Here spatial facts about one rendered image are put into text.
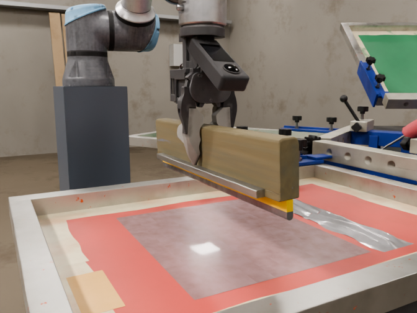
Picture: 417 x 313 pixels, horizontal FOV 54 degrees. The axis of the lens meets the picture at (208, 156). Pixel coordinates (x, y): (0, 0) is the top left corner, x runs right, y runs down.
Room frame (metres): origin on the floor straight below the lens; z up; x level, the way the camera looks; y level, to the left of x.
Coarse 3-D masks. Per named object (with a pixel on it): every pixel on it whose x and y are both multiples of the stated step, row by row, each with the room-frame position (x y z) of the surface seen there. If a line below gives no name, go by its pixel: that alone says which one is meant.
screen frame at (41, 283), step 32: (64, 192) 0.81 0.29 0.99; (96, 192) 0.81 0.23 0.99; (128, 192) 0.85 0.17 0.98; (160, 192) 0.88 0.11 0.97; (192, 192) 0.92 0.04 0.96; (384, 192) 0.89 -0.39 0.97; (416, 192) 0.82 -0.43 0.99; (32, 224) 0.61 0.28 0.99; (32, 256) 0.49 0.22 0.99; (416, 256) 0.49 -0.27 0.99; (32, 288) 0.41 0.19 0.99; (320, 288) 0.41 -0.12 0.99; (352, 288) 0.41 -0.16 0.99; (384, 288) 0.42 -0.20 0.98; (416, 288) 0.45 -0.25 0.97
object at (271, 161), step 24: (168, 120) 0.77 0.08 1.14; (168, 144) 0.76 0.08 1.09; (216, 144) 0.60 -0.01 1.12; (240, 144) 0.54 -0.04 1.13; (264, 144) 0.49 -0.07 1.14; (288, 144) 0.47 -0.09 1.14; (216, 168) 0.60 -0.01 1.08; (240, 168) 0.54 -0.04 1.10; (264, 168) 0.49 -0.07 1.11; (288, 168) 0.47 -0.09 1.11; (288, 192) 0.47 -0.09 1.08
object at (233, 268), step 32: (288, 224) 0.71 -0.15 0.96; (384, 224) 0.71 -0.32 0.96; (416, 224) 0.71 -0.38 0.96; (128, 256) 0.57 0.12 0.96; (160, 256) 0.57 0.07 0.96; (192, 256) 0.57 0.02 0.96; (224, 256) 0.57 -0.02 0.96; (256, 256) 0.57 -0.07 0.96; (288, 256) 0.57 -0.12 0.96; (320, 256) 0.57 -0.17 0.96; (352, 256) 0.57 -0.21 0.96; (384, 256) 0.57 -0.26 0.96; (128, 288) 0.48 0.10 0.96; (160, 288) 0.48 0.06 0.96; (192, 288) 0.47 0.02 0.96; (224, 288) 0.47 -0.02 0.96; (256, 288) 0.48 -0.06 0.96; (288, 288) 0.48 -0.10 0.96
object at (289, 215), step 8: (176, 168) 0.76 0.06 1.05; (192, 176) 0.70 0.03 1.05; (208, 184) 0.65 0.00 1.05; (216, 184) 0.62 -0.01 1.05; (224, 192) 0.60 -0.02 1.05; (232, 192) 0.58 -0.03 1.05; (248, 200) 0.54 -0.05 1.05; (256, 200) 0.52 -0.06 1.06; (264, 208) 0.51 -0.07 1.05; (272, 208) 0.49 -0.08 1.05; (280, 216) 0.48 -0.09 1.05; (288, 216) 0.47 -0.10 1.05
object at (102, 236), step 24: (312, 192) 0.94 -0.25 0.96; (336, 192) 0.94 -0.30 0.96; (96, 216) 0.76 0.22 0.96; (120, 216) 0.76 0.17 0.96; (144, 216) 0.76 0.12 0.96; (168, 216) 0.76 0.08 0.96; (192, 216) 0.76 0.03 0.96; (216, 216) 0.76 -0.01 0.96; (240, 216) 0.76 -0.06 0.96; (264, 216) 0.76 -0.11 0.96; (96, 240) 0.63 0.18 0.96; (120, 240) 0.63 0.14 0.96; (144, 240) 0.63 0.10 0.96; (168, 240) 0.63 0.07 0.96
